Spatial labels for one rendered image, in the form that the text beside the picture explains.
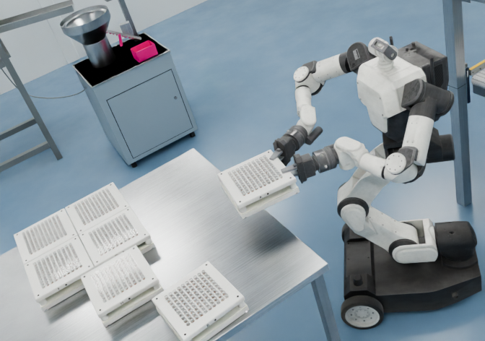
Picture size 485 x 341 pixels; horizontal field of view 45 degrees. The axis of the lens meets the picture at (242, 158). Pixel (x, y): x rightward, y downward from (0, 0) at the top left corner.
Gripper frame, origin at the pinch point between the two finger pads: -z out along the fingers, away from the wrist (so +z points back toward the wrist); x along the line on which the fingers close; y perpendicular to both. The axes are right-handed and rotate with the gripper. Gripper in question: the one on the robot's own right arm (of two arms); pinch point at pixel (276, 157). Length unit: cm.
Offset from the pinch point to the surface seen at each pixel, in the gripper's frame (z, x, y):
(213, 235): -32.7, 18.6, 13.5
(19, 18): 88, -4, 310
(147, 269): -63, 12, 20
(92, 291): -80, 13, 34
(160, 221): -35, 19, 43
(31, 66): 154, 93, 460
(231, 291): -58, 11, -17
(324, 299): -31, 36, -34
